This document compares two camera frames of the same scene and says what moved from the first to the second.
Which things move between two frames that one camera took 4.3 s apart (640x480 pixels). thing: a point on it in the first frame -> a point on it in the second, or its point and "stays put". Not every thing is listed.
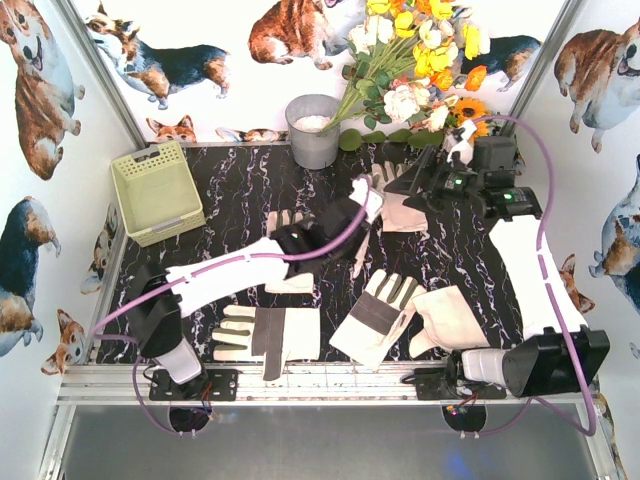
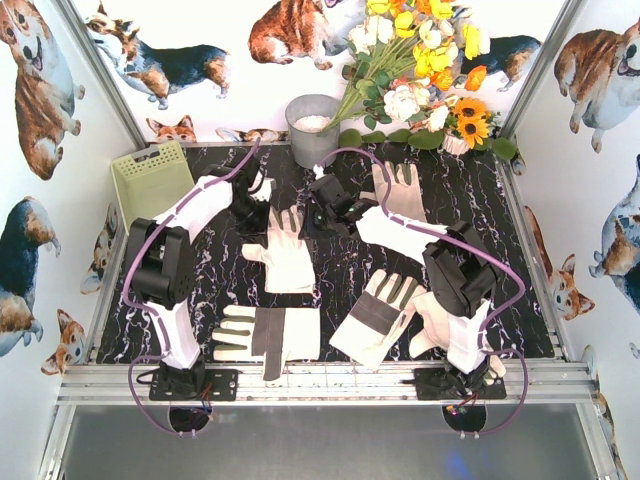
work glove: [450, 324] stays put
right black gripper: [435, 176] -> [314, 223]
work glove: [369, 325] stays put
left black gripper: [351, 220] -> [255, 220]
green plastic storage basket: [159, 193] stays put
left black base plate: [220, 384] stays put
